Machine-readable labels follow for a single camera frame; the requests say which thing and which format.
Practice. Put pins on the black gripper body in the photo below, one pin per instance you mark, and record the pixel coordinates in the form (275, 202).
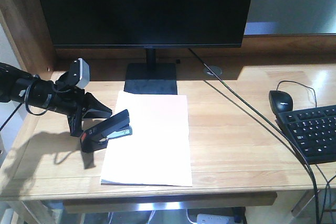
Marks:
(68, 103)

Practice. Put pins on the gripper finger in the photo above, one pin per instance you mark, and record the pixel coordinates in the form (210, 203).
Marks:
(94, 109)
(75, 122)

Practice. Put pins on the black and orange stapler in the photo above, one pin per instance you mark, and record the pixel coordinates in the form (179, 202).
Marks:
(98, 136)

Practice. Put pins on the white paper sheet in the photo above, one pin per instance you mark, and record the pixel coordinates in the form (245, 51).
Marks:
(158, 150)

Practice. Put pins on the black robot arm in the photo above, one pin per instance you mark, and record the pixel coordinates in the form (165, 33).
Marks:
(28, 89)

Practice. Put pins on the wooden desk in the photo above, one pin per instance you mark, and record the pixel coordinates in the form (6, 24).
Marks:
(234, 159)

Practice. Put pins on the black computer monitor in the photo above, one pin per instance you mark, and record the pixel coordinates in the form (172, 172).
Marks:
(146, 24)

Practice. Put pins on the white power strip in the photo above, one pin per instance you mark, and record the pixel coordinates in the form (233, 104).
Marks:
(207, 216)

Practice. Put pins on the black computer mouse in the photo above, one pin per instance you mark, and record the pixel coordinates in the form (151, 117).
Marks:
(280, 101)

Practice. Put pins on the black keyboard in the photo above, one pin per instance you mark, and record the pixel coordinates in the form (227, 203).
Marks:
(312, 131)

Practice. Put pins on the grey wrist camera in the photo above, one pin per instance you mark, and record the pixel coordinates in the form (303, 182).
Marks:
(78, 76)

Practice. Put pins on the grey desk cable grommet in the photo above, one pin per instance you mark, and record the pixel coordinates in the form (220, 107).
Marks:
(211, 70)

